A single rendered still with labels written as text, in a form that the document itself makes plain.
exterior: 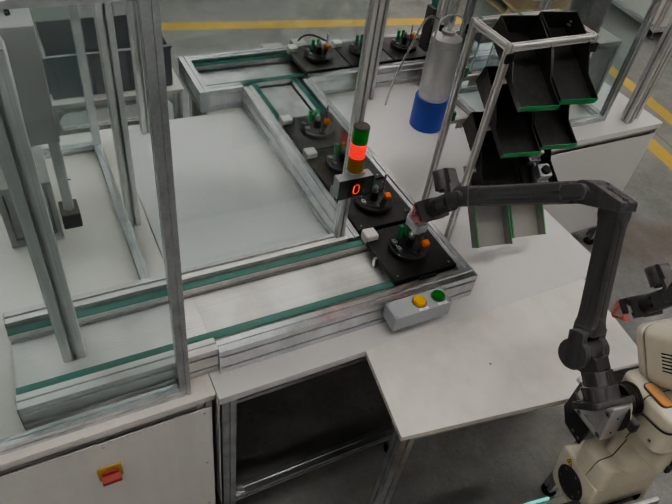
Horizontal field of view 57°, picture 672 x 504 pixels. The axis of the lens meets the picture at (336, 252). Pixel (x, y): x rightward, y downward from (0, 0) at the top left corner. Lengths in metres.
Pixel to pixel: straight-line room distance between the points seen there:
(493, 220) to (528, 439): 1.16
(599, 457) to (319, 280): 0.96
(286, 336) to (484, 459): 1.31
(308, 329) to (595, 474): 0.89
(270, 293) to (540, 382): 0.88
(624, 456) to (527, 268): 0.78
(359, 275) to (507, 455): 1.20
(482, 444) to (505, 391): 0.94
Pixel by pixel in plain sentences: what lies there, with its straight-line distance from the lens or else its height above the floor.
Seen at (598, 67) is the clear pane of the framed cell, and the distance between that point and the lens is 3.19.
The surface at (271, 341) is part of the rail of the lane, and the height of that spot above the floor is 0.94.
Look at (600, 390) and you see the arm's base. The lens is 1.59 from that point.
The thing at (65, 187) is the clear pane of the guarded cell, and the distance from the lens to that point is 1.23.
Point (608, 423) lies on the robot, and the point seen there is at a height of 1.18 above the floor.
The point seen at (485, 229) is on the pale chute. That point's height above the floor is 1.03.
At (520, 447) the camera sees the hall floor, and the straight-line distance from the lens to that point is 2.93.
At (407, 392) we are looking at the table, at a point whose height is 0.86.
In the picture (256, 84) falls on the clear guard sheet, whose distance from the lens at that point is 1.63.
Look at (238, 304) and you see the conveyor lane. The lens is 1.92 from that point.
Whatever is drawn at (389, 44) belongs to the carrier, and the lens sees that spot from 3.39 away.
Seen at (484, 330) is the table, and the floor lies 0.86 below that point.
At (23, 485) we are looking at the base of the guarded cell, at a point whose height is 0.73.
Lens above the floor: 2.37
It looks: 43 degrees down
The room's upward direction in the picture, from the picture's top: 9 degrees clockwise
